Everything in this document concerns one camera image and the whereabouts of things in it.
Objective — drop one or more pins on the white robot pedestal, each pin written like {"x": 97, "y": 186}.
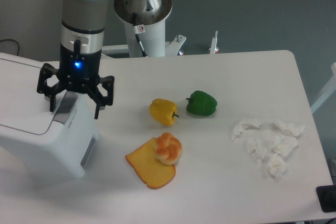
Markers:
{"x": 144, "y": 24}

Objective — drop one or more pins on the white trash can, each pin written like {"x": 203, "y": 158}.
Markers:
{"x": 57, "y": 142}

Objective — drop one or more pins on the white base bracket left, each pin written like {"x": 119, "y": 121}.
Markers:
{"x": 115, "y": 51}

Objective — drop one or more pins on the crumpled white tissue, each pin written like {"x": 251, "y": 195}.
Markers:
{"x": 277, "y": 167}
{"x": 290, "y": 128}
{"x": 283, "y": 145}
{"x": 255, "y": 145}
{"x": 244, "y": 124}

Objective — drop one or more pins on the white frame post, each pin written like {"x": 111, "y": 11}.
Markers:
{"x": 326, "y": 91}

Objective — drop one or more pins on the white base bracket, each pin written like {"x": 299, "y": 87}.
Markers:
{"x": 115, "y": 51}
{"x": 173, "y": 48}

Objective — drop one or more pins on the toast bread slice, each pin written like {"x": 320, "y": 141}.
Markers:
{"x": 149, "y": 169}

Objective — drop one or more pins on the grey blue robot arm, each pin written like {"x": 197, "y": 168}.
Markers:
{"x": 82, "y": 33}

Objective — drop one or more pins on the yellow bell pepper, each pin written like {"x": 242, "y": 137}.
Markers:
{"x": 164, "y": 111}

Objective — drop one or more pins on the white levelling foot post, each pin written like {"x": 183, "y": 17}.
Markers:
{"x": 214, "y": 48}

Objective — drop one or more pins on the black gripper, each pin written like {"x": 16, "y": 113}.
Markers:
{"x": 77, "y": 73}

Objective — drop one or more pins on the knotted bread roll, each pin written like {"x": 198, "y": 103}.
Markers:
{"x": 167, "y": 148}

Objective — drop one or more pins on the green bell pepper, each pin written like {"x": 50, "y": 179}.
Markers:
{"x": 201, "y": 103}

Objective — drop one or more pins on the white base bracket right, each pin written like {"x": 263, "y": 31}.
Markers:
{"x": 173, "y": 48}

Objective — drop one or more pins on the black device at edge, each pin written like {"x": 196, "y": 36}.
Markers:
{"x": 326, "y": 197}

